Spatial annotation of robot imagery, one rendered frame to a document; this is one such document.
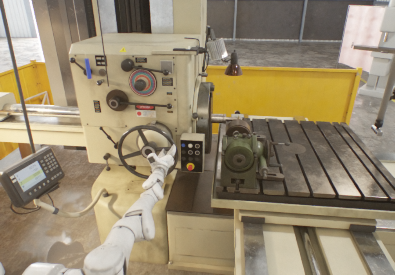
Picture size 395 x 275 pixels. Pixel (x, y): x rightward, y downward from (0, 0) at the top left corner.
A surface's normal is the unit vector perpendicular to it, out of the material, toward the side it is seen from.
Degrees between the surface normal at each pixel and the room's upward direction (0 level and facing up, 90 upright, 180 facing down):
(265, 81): 90
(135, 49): 45
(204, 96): 36
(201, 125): 77
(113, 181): 0
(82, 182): 0
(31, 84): 90
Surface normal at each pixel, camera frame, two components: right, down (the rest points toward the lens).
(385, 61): -0.68, 0.31
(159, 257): -0.11, 0.42
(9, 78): 0.99, 0.04
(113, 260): 0.22, -0.91
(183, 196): 0.00, -0.91
